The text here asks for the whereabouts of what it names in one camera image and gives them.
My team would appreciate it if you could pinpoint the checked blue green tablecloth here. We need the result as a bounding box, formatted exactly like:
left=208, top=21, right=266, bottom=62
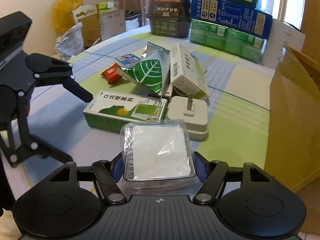
left=10, top=24, right=278, bottom=201

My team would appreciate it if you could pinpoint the white paper envelope bag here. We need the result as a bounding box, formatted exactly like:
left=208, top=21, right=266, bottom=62
left=99, top=9, right=126, bottom=41

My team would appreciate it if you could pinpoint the brown cardboard box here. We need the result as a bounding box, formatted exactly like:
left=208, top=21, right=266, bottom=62
left=265, top=47, right=319, bottom=192

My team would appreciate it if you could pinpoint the green medicine box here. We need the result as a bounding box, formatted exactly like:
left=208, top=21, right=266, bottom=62
left=84, top=90, right=168, bottom=133

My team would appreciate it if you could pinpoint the silver green foil bag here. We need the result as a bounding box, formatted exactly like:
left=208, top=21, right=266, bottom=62
left=118, top=42, right=170, bottom=97

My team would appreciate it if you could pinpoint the black Hongli food container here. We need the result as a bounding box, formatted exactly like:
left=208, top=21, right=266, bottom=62
left=146, top=0, right=191, bottom=38

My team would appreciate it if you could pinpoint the brown curtain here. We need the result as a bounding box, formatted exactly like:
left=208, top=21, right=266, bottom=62
left=301, top=0, right=319, bottom=63

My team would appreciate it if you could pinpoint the clear case white pad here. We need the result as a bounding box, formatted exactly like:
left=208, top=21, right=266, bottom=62
left=120, top=120, right=196, bottom=190

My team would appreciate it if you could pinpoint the yellow plastic bag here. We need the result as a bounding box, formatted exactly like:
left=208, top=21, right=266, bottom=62
left=52, top=0, right=83, bottom=34

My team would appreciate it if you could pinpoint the brown cardboard hang packaging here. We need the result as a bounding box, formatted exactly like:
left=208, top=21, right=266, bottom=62
left=72, top=4, right=101, bottom=48

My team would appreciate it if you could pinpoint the green wrapped tissue pack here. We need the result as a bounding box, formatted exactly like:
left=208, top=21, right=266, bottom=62
left=190, top=19, right=266, bottom=63

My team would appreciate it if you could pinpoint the blue carton box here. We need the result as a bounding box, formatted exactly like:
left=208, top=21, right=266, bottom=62
left=191, top=0, right=273, bottom=39

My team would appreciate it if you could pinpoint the red snack packet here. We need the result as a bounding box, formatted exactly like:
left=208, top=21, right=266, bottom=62
left=101, top=63, right=122, bottom=85

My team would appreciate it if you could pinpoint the white medicine box with barcode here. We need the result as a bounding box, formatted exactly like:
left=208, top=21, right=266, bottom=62
left=170, top=42, right=208, bottom=101

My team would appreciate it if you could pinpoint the white power adapter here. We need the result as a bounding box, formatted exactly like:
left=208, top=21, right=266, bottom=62
left=167, top=96, right=209, bottom=141

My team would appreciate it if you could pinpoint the tall white box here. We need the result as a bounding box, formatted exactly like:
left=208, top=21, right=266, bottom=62
left=261, top=19, right=305, bottom=69

